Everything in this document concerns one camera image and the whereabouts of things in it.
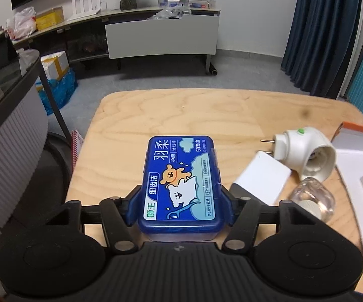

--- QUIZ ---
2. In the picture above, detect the dark blue curtain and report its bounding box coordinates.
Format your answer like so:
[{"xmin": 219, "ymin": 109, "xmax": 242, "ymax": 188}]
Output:
[{"xmin": 280, "ymin": 0, "xmax": 363, "ymax": 96}]

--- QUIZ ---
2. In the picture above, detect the clear plastic bags clutter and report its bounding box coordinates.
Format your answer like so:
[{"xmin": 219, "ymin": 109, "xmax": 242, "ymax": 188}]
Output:
[{"xmin": 146, "ymin": 8, "xmax": 192, "ymax": 20}]

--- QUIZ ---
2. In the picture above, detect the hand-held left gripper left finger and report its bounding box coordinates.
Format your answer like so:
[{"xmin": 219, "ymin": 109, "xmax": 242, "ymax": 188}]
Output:
[{"xmin": 44, "ymin": 184, "xmax": 147, "ymax": 255}]

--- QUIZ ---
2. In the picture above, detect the white and red plastic bag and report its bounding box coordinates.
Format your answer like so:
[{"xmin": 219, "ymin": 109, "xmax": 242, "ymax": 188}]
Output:
[{"xmin": 6, "ymin": 6, "xmax": 38, "ymax": 40}]

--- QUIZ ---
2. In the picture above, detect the clear liquid refill bottle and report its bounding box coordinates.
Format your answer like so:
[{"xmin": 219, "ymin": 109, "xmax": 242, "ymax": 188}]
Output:
[{"xmin": 290, "ymin": 177, "xmax": 336, "ymax": 221}]

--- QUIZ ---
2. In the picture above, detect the blue cartoon print tin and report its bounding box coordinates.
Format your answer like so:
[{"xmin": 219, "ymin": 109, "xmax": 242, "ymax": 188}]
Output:
[{"xmin": 137, "ymin": 135, "xmax": 224, "ymax": 243}]

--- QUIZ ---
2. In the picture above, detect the white USB charger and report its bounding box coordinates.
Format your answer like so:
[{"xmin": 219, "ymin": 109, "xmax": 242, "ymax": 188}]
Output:
[{"xmin": 228, "ymin": 151, "xmax": 292, "ymax": 206}]

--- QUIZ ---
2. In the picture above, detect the white router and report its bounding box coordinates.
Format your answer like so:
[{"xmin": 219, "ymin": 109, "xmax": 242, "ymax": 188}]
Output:
[{"xmin": 66, "ymin": 0, "xmax": 103, "ymax": 22}]

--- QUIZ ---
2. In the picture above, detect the orange-edged white box lid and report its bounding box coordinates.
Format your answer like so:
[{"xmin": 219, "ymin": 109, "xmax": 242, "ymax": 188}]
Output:
[{"xmin": 331, "ymin": 122, "xmax": 363, "ymax": 299}]

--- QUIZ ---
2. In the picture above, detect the blue plastic bag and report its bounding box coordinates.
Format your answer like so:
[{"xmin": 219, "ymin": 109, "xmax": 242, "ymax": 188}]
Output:
[{"xmin": 35, "ymin": 67, "xmax": 78, "ymax": 116}]

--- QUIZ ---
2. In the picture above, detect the pile of small boxes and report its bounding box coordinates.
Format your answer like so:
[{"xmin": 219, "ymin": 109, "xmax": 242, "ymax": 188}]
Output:
[{"xmin": 158, "ymin": 0, "xmax": 216, "ymax": 9}]

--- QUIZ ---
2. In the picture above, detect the white and yellow carton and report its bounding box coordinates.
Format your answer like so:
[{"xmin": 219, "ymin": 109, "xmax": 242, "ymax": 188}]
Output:
[{"xmin": 40, "ymin": 50, "xmax": 70, "ymax": 81}]

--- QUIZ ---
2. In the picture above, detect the long media cabinet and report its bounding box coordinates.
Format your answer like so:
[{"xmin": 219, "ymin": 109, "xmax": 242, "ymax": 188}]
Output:
[{"xmin": 11, "ymin": 5, "xmax": 221, "ymax": 70}]

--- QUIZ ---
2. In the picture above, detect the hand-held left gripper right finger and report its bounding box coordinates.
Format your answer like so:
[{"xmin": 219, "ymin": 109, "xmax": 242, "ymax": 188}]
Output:
[{"xmin": 220, "ymin": 185, "xmax": 319, "ymax": 255}]

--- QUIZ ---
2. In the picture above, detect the large white plug-in vaporizer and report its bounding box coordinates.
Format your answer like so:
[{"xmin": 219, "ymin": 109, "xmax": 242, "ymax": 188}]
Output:
[{"xmin": 260, "ymin": 126, "xmax": 337, "ymax": 183}]

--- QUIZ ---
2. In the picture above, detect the yellow box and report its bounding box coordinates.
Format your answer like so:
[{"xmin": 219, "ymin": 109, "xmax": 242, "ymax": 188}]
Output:
[{"xmin": 35, "ymin": 6, "xmax": 65, "ymax": 31}]

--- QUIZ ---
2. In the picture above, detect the red spiral notebook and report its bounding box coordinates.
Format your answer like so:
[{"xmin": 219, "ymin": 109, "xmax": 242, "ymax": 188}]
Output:
[{"xmin": 71, "ymin": 129, "xmax": 86, "ymax": 164}]

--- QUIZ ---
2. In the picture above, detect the round black glass table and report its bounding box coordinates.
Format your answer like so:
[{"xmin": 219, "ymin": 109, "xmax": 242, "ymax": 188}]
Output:
[{"xmin": 0, "ymin": 49, "xmax": 75, "ymax": 258}]

